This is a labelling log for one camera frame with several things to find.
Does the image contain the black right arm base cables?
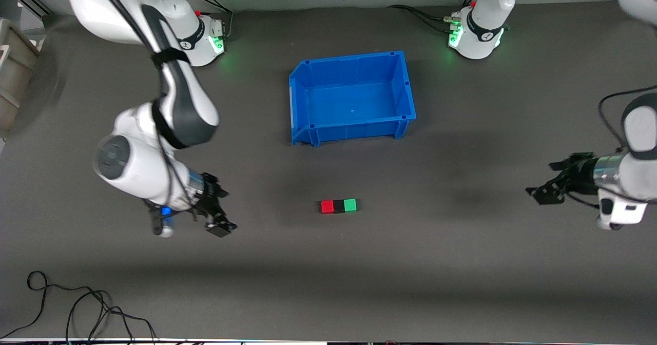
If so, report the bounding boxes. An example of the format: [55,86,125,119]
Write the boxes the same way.
[187,0,235,42]

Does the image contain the black arm base cables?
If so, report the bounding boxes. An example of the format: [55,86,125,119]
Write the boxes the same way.
[187,0,235,42]
[387,0,481,33]

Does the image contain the blue plastic storage bin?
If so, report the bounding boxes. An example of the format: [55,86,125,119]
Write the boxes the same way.
[288,50,417,147]

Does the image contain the thin black loose cable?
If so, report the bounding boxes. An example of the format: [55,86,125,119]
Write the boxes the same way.
[0,271,157,343]

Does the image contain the black left arm base cables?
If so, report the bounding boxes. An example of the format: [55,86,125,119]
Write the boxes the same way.
[387,0,481,33]

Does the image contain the beige plastic crate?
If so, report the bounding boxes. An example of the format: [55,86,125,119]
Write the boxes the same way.
[0,18,41,133]

